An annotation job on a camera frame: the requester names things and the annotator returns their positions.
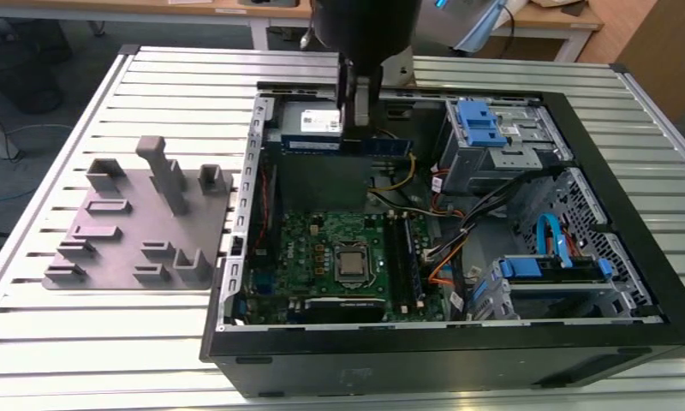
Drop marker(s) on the green motherboard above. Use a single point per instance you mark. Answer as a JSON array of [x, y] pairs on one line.
[[313, 240]]

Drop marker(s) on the low silver disk bay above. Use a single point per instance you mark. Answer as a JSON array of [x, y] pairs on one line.
[[560, 291]]

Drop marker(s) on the black PC case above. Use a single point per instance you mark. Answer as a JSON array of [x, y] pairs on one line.
[[433, 372]]

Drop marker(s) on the short wooden desk white frame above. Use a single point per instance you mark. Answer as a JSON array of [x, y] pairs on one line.
[[548, 19]]

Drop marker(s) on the silver CPU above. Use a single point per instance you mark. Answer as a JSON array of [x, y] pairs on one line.
[[353, 263]]

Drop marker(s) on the brown wooden cabinet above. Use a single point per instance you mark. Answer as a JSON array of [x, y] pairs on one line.
[[674, 51]]

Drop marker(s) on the black graphics card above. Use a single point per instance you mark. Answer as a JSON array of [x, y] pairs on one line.
[[348, 306]]

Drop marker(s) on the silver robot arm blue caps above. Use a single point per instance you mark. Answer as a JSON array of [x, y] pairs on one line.
[[445, 25]]

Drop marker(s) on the blue disk carrier clip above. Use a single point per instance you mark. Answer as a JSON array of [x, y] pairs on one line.
[[476, 115]]

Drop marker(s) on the grey parts rack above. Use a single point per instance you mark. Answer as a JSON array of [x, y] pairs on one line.
[[137, 205]]

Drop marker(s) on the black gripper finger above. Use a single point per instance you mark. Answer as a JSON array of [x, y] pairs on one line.
[[356, 132]]

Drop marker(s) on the blue RAM stick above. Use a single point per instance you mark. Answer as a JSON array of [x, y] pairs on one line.
[[313, 144]]

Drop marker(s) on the tall silver drive cage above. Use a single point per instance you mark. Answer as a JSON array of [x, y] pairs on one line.
[[513, 162]]

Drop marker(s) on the grey power supply unit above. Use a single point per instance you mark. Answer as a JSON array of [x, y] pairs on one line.
[[320, 180]]

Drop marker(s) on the long wooden desk white frame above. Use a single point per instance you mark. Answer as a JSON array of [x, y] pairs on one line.
[[148, 6]]

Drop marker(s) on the hard disk in blue carrier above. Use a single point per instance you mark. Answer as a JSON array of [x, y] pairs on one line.
[[523, 267]]

